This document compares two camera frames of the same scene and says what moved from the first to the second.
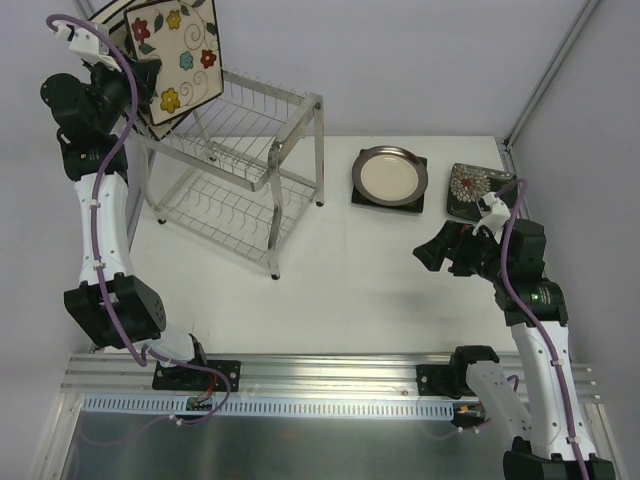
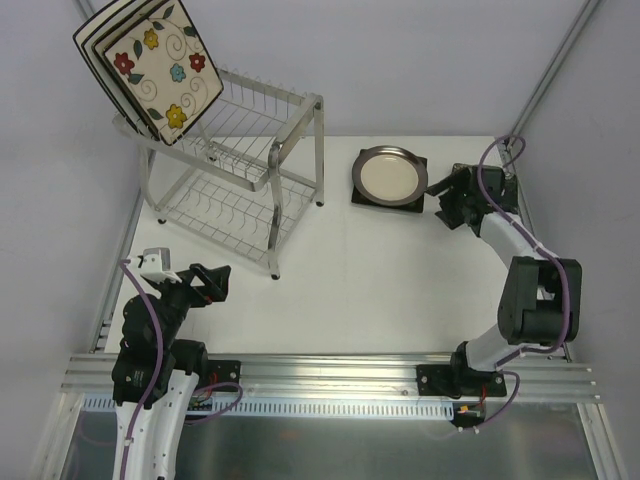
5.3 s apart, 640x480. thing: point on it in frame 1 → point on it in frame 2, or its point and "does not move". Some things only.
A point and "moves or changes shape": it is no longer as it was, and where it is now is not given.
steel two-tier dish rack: x=236 y=171 does not move
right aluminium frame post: x=544 y=83 does not move
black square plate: x=414 y=206 does not move
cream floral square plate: x=153 y=130 → x=112 y=37
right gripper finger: x=432 y=253 → x=444 y=184
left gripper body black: x=142 y=76 → x=189 y=286
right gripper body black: x=455 y=248 → x=455 y=198
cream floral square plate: x=184 y=36 moves or changes shape
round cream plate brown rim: x=389 y=175 does not move
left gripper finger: x=145 y=73 → x=220 y=280
